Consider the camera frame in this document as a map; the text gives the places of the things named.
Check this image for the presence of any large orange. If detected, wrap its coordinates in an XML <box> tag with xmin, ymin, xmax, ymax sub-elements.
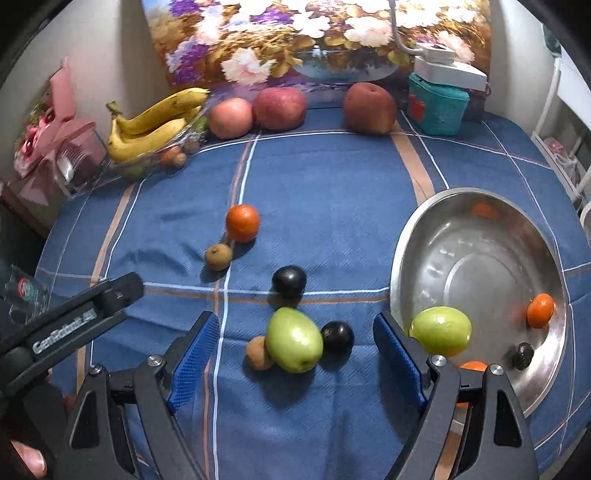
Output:
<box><xmin>456</xmin><ymin>361</ymin><xmax>488</xmax><ymax>408</ymax></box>

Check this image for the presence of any clear plastic fruit tray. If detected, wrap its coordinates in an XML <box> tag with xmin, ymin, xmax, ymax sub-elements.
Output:
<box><xmin>107</xmin><ymin>115</ymin><xmax>208</xmax><ymax>176</ymax></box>

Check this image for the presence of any blue plaid tablecloth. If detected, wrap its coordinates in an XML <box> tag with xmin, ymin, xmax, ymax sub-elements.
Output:
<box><xmin>35</xmin><ymin>107</ymin><xmax>590</xmax><ymax>479</ymax></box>

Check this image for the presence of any green apple in bowl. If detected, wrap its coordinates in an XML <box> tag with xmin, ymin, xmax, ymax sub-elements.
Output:
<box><xmin>408</xmin><ymin>306</ymin><xmax>472</xmax><ymax>357</ymax></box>

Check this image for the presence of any brown kiwi near tangerine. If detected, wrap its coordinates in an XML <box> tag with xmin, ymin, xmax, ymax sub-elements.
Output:
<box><xmin>204</xmin><ymin>243</ymin><xmax>233</xmax><ymax>272</ymax></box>

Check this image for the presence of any dark plum on cloth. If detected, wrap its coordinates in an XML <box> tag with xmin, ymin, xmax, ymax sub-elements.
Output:
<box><xmin>271</xmin><ymin>265</ymin><xmax>308</xmax><ymax>300</ymax></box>
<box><xmin>321</xmin><ymin>321</ymin><xmax>355</xmax><ymax>354</ymax></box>

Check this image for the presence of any flower painting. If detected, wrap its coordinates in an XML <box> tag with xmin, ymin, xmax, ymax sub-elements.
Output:
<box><xmin>142</xmin><ymin>1</ymin><xmax>492</xmax><ymax>104</ymax></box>

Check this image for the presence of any small tangerine on cloth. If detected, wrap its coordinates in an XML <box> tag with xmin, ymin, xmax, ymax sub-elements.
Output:
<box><xmin>225</xmin><ymin>204</ymin><xmax>260</xmax><ymax>243</ymax></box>

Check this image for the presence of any pink gift box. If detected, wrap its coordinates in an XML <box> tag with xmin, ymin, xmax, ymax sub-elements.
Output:
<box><xmin>13</xmin><ymin>58</ymin><xmax>106</xmax><ymax>206</ymax></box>

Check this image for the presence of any white shelf rack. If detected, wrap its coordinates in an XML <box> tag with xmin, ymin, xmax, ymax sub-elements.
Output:
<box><xmin>531</xmin><ymin>49</ymin><xmax>590</xmax><ymax>210</ymax></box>

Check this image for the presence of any red speckled apple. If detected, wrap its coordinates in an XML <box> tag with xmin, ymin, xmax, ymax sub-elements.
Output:
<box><xmin>252</xmin><ymin>87</ymin><xmax>308</xmax><ymax>131</ymax></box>

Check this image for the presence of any round stainless steel bowl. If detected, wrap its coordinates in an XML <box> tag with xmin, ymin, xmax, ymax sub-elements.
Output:
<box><xmin>390</xmin><ymin>188</ymin><xmax>570</xmax><ymax>416</ymax></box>

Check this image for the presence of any pink pale apple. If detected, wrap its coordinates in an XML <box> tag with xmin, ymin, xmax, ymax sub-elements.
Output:
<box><xmin>208</xmin><ymin>98</ymin><xmax>254</xmax><ymax>140</ymax></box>

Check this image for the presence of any small tangerine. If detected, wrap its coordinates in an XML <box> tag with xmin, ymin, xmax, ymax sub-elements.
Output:
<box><xmin>225</xmin><ymin>204</ymin><xmax>260</xmax><ymax>243</ymax></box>
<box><xmin>526</xmin><ymin>293</ymin><xmax>555</xmax><ymax>329</ymax></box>

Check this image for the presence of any tangerine in tray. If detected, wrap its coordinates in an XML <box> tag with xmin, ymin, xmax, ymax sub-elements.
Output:
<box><xmin>159</xmin><ymin>146</ymin><xmax>182</xmax><ymax>167</ymax></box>

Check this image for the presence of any green fruit in tray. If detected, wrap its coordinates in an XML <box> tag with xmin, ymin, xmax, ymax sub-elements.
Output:
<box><xmin>121</xmin><ymin>164</ymin><xmax>146</xmax><ymax>182</ymax></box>

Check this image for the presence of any yellow banana bunch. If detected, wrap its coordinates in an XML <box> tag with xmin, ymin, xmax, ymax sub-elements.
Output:
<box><xmin>106</xmin><ymin>87</ymin><xmax>211</xmax><ymax>163</ymax></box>

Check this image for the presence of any teal plastic box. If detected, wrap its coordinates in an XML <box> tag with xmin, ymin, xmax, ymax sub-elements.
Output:
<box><xmin>408</xmin><ymin>73</ymin><xmax>470</xmax><ymax>136</ymax></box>

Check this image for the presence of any dark plum in bowl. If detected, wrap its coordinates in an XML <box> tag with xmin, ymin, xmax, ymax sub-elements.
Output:
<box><xmin>511</xmin><ymin>342</ymin><xmax>535</xmax><ymax>371</ymax></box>

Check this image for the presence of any person's left hand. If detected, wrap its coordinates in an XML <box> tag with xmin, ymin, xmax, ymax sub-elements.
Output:
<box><xmin>11</xmin><ymin>440</ymin><xmax>47</xmax><ymax>479</ymax></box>

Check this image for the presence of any green apple on cloth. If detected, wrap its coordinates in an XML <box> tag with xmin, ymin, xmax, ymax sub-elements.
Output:
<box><xmin>266</xmin><ymin>307</ymin><xmax>324</xmax><ymax>374</ymax></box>

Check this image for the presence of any kiwi in tray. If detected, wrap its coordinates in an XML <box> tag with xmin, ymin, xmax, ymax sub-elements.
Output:
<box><xmin>172</xmin><ymin>152</ymin><xmax>187</xmax><ymax>169</ymax></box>

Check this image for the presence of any brown kiwi near green apple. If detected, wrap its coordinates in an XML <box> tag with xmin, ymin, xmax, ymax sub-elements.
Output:
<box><xmin>245</xmin><ymin>335</ymin><xmax>274</xmax><ymax>371</ymax></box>

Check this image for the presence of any clear plastic bottle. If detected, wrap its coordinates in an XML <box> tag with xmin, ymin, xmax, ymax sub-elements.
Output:
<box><xmin>1</xmin><ymin>264</ymin><xmax>50</xmax><ymax>326</ymax></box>

